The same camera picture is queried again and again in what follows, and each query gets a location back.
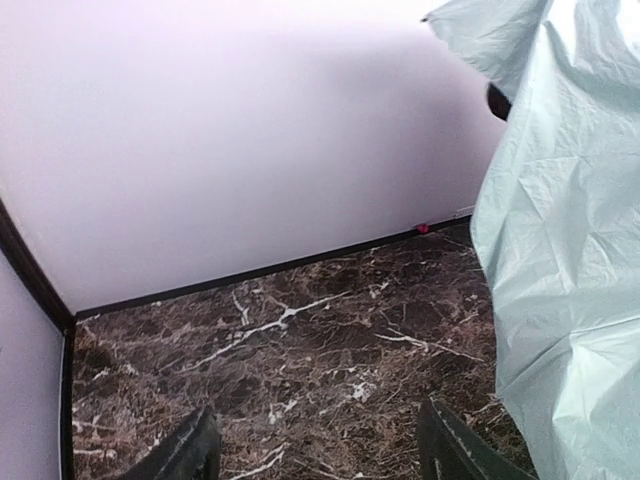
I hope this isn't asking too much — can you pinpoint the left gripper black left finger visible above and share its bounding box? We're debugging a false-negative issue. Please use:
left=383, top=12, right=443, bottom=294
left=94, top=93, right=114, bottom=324
left=142, top=405, right=222, bottom=479

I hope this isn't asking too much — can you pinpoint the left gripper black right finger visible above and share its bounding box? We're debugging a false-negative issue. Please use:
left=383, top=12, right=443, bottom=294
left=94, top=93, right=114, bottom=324
left=417, top=398, right=535, bottom=480

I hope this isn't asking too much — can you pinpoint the mint and black folding umbrella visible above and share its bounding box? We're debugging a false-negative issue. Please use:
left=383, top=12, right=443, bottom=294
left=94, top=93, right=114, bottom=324
left=426, top=1, right=639, bottom=479

